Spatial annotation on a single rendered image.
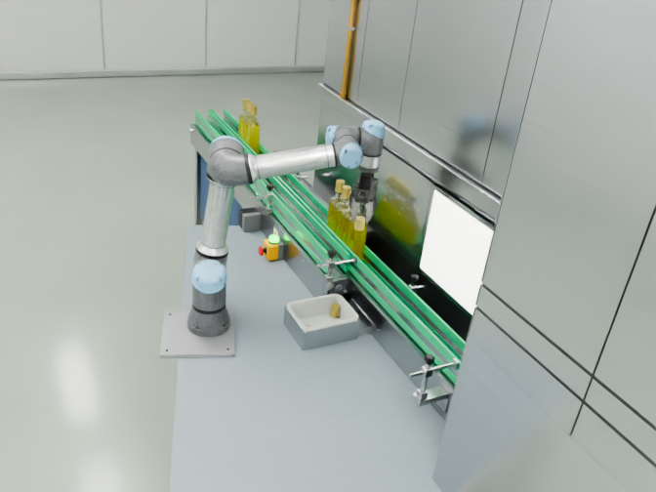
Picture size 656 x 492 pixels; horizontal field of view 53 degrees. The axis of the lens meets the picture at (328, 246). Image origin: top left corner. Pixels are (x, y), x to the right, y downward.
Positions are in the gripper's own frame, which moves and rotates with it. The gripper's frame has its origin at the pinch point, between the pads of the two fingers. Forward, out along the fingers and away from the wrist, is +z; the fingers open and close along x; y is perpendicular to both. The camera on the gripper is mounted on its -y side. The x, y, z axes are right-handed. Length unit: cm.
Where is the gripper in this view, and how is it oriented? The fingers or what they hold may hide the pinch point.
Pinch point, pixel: (360, 220)
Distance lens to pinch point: 234.4
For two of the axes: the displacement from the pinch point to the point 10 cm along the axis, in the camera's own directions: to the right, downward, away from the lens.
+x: -9.7, -2.0, 1.5
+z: -1.0, 8.7, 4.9
